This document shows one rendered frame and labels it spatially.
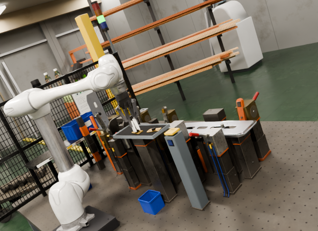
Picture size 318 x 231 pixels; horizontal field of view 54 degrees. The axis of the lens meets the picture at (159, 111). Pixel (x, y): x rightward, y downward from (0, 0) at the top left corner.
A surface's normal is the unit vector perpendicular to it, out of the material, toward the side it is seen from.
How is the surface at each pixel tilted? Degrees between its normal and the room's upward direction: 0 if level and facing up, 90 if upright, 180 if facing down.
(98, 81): 91
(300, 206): 0
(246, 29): 90
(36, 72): 90
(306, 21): 90
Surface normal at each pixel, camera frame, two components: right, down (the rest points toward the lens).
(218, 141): 0.66, -0.05
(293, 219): -0.36, -0.90
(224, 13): -0.69, 0.44
